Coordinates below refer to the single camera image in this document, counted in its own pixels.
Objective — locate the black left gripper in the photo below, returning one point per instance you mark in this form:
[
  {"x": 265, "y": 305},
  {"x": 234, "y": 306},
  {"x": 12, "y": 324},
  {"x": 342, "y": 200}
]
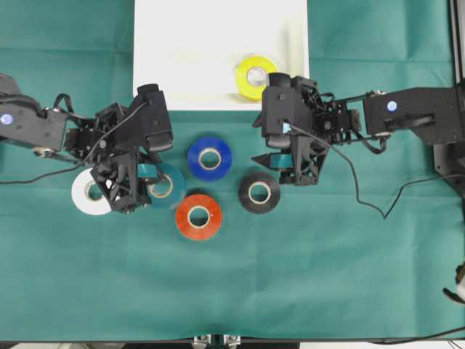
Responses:
[{"x": 121, "y": 146}]

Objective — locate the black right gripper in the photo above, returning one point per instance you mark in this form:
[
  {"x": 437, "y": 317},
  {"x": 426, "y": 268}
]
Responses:
[{"x": 301, "y": 123}]

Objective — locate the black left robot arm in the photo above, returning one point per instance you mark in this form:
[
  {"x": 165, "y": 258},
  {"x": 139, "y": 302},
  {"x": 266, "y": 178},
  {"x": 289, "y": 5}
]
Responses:
[{"x": 26, "y": 123}]

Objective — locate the white plastic case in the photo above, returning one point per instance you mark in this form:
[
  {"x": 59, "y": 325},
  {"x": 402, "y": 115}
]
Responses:
[{"x": 191, "y": 49}]

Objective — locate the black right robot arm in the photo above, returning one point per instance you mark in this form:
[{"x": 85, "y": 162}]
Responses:
[{"x": 434, "y": 114}]

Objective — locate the yellow tape roll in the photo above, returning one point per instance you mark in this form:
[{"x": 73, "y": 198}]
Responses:
[{"x": 251, "y": 76}]

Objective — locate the black tape roll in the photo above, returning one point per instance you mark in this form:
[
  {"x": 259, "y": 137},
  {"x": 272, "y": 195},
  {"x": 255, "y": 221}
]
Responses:
[{"x": 259, "y": 192}]

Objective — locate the green table cloth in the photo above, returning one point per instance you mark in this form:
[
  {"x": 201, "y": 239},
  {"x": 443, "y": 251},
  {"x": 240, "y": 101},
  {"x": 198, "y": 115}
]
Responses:
[{"x": 318, "y": 266}]

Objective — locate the metal table clamp bracket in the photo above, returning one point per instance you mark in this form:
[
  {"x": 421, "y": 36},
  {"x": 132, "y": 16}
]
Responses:
[{"x": 216, "y": 341}]

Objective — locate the white black object at edge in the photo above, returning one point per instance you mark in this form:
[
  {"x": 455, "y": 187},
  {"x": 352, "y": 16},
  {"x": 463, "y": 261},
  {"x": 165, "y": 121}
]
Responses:
[{"x": 458, "y": 294}]

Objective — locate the teal tape roll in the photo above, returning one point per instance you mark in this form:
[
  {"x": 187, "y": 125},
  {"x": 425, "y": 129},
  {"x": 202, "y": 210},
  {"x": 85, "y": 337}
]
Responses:
[{"x": 170, "y": 191}]

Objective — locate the aluminium frame rail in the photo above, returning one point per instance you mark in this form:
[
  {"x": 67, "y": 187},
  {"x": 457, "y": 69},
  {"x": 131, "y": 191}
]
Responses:
[{"x": 456, "y": 12}]

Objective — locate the red tape roll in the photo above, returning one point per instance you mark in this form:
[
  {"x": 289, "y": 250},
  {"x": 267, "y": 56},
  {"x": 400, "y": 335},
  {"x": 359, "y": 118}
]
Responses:
[{"x": 198, "y": 217}]

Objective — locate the white tape roll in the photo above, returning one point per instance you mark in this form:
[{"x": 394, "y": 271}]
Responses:
[{"x": 81, "y": 198}]

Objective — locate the blue tape roll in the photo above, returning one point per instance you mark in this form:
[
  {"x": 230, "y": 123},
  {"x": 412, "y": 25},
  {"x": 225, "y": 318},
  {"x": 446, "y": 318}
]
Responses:
[{"x": 209, "y": 158}]

